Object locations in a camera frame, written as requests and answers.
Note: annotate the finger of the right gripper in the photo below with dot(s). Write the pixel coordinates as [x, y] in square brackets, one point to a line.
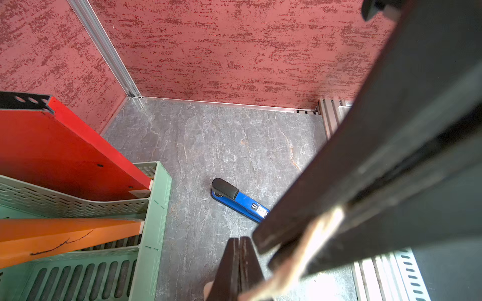
[427, 77]
[434, 202]

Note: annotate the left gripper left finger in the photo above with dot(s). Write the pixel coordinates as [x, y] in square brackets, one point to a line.
[225, 285]

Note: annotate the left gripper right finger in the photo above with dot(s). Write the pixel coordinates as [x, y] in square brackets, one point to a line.
[250, 272]

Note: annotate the beige cloth soil bag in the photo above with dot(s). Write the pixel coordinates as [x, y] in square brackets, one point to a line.
[288, 274]

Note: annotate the blue black stapler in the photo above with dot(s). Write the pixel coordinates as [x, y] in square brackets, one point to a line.
[231, 197]

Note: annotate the green plastic file organizer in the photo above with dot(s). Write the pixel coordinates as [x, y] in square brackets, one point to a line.
[125, 269]

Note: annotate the orange folder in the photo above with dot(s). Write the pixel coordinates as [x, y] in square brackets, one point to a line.
[25, 240]

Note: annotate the perforated cable duct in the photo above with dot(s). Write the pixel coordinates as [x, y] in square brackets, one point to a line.
[414, 286]

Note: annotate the aluminium mounting rail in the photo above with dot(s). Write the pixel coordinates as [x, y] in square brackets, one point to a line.
[349, 282]

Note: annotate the right aluminium corner post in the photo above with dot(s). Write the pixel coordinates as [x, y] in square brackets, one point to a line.
[88, 18]

